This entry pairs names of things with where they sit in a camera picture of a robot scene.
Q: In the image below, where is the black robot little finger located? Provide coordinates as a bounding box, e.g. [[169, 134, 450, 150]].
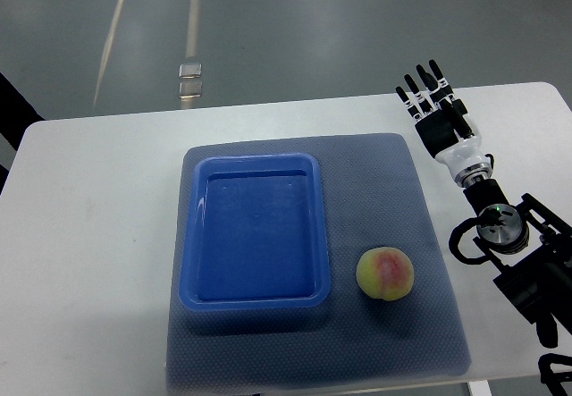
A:
[[395, 86, 422, 122]]

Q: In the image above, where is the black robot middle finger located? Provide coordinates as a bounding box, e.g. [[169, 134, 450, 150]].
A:
[[416, 64, 442, 111]]

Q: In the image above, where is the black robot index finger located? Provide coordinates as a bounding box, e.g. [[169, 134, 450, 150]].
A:
[[429, 59, 454, 105]]

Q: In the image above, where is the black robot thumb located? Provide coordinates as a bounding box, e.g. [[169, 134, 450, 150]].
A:
[[449, 99, 474, 138]]

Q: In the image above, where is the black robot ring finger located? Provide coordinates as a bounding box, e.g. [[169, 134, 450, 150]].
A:
[[404, 74, 433, 117]]

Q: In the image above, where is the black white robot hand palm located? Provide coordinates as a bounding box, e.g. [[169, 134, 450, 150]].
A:
[[415, 110, 493, 181]]

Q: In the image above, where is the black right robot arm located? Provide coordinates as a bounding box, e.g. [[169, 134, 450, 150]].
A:
[[396, 61, 571, 395]]

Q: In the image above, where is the yellow red peach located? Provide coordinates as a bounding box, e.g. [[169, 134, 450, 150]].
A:
[[356, 247, 415, 301]]

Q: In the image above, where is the blue plastic tray plate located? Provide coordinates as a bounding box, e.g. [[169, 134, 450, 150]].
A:
[[179, 153, 331, 313]]

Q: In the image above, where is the grey blue textured mat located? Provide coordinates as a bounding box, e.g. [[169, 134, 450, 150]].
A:
[[166, 133, 471, 395]]

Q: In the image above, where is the black object at left edge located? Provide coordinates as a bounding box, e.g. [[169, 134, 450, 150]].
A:
[[0, 72, 47, 191]]

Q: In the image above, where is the black cable loop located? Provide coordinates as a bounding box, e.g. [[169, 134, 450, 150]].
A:
[[449, 217, 491, 265]]

